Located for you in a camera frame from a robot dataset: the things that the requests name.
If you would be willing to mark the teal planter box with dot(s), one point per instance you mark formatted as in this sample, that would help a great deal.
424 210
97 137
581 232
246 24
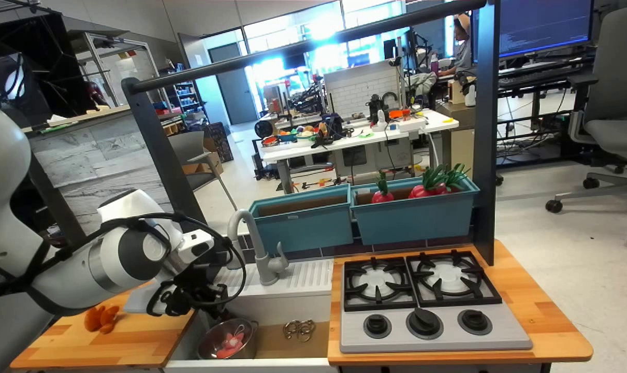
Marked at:
303 225
414 217

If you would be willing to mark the shelf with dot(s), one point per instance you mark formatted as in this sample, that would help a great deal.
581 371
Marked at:
188 96

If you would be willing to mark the person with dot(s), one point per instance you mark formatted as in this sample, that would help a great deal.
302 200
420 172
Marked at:
461 52

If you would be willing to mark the pink toy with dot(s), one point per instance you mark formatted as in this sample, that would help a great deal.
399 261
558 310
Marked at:
231 344

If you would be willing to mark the stone-look counter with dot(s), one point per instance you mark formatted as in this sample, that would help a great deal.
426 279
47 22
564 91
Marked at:
96 155

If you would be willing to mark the cardboard box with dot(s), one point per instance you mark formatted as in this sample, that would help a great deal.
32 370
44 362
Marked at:
204 165

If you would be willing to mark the white toy sink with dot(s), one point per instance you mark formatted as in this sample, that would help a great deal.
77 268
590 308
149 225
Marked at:
292 290

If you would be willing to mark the black desk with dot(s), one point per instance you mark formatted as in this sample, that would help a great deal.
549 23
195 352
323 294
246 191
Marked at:
541 75

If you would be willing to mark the black kitchen rod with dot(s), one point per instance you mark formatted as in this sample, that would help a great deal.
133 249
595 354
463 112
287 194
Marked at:
303 47

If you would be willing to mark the grey toy tap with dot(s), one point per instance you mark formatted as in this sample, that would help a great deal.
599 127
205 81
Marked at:
264 259

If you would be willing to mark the white tiled board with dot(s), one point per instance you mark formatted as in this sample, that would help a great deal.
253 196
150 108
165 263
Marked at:
357 88

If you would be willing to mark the black stove knob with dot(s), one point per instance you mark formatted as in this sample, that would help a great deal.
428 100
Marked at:
424 324
474 321
377 326

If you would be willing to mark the metal bowl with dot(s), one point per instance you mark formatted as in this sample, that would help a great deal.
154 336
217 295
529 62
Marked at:
209 344

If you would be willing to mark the red toy radish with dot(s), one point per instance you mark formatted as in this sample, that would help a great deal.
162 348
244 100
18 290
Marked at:
422 190
382 196
453 178

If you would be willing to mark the grey office chair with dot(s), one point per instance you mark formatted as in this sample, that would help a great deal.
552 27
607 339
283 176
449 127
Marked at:
616 98

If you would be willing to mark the orange toy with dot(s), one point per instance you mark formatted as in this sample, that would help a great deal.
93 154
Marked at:
98 317

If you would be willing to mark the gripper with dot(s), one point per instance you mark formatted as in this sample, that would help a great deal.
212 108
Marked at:
202 287

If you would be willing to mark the toy kitchen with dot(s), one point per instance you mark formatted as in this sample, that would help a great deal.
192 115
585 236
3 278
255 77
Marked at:
448 331

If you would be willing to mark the white cluttered table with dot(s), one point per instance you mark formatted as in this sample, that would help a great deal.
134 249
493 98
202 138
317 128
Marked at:
344 142

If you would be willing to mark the monitor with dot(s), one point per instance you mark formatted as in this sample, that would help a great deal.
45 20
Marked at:
543 23

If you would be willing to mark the grey door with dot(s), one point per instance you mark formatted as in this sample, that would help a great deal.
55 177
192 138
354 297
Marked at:
233 85

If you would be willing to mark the metal rings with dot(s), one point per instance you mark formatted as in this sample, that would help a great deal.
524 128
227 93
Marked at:
299 330

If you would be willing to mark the black toy burner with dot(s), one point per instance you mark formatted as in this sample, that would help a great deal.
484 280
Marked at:
492 298
350 290

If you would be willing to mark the black crate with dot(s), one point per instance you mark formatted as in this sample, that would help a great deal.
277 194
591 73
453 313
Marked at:
221 140

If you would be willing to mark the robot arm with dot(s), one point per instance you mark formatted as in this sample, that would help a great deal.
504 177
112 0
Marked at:
13 171

